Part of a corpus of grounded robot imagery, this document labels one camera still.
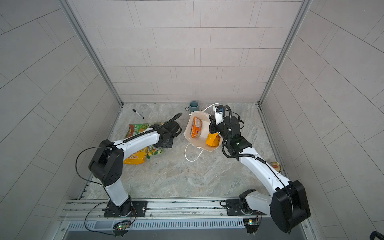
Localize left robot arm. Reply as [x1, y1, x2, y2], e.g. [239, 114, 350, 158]
[89, 121, 182, 217]

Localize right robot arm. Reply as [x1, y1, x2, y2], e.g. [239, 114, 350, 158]
[209, 116, 311, 233]

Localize green corn chips bag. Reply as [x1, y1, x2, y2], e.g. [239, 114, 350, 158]
[123, 124, 149, 143]

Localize orange snack packet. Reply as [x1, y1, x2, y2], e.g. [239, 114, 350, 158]
[206, 133, 221, 147]

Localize black marker pen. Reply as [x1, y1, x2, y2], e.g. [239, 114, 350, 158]
[132, 109, 145, 119]

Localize orange Fox's candy packet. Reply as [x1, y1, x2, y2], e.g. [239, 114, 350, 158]
[191, 117, 203, 138]

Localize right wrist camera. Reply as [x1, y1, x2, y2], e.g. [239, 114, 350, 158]
[213, 104, 224, 125]

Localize left circuit board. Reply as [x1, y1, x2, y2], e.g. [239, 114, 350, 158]
[113, 221, 132, 231]

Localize white printed paper bag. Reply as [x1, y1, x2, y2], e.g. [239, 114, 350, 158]
[184, 103, 223, 163]

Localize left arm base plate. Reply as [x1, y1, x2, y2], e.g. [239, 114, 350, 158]
[102, 201, 148, 218]

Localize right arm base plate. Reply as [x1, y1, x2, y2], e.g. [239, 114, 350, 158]
[220, 199, 265, 216]

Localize yellow snack bag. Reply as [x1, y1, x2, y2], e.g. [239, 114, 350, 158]
[124, 147, 148, 165]

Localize teal ceramic cup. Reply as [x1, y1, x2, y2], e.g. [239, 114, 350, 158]
[189, 101, 200, 113]

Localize circuit board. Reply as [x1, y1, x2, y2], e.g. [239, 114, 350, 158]
[243, 218, 260, 234]
[113, 221, 132, 231]

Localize aluminium mounting rail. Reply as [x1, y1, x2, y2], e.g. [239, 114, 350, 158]
[58, 192, 272, 221]

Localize small bottle green label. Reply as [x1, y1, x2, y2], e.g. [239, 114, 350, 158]
[269, 162, 282, 173]

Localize right circuit board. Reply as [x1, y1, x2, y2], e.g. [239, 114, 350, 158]
[243, 218, 260, 234]

